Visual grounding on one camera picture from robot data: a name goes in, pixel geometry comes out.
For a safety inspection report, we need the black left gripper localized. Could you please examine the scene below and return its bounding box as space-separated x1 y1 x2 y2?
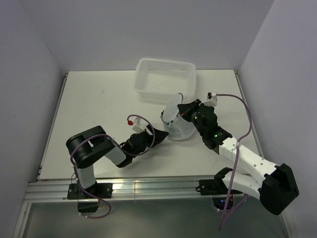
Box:
131 124 168 158

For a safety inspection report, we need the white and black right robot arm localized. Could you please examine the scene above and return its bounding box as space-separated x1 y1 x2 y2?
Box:
177 100 299 215

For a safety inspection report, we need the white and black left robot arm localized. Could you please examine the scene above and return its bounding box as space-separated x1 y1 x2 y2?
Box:
66 125 169 198

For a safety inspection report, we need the white perforated plastic basket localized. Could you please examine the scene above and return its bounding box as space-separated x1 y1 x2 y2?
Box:
133 58 197 101

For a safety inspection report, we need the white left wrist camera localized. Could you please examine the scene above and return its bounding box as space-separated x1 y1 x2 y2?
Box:
128 117 146 133

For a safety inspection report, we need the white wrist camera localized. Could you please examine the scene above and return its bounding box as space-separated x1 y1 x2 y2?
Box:
204 92 217 107
128 117 146 133

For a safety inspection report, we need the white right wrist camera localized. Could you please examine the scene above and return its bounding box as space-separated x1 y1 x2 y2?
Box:
204 92 217 107

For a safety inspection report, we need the aluminium extrusion rail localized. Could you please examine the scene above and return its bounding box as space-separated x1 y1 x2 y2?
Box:
23 176 213 203

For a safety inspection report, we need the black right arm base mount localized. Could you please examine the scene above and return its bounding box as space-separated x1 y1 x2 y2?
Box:
195 179 228 196

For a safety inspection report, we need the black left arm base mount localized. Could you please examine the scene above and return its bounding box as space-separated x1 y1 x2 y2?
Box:
67 183 112 200

